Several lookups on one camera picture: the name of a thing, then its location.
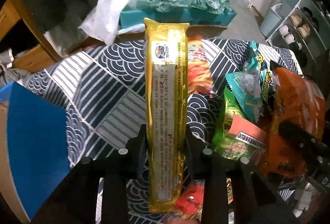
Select red snack packet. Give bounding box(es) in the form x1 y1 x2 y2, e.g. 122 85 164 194
162 180 204 223

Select green snack bag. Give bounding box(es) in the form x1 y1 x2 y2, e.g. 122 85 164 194
211 87 268 162

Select large orange snack bag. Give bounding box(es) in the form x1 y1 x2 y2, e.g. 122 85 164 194
258 60 325 179

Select orange-red noodle snack bag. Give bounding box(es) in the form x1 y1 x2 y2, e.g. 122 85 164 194
187 35 214 96

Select blue-edged cardboard box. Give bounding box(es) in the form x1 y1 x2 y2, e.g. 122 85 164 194
1 82 69 223

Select teal cartoon snack bag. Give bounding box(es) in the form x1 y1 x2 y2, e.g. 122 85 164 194
225 41 275 123

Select long gold snack package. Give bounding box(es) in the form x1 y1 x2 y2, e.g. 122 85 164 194
144 18 189 213

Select navy white patterned tablecloth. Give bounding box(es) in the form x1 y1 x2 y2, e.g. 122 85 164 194
24 38 302 223

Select grey shoe rack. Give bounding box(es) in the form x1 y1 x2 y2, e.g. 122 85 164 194
267 0 329 63

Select teal box of green bags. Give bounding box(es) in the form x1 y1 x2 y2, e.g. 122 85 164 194
120 0 237 29

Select wooden wardrobe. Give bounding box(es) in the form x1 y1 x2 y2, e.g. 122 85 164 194
1 0 62 73

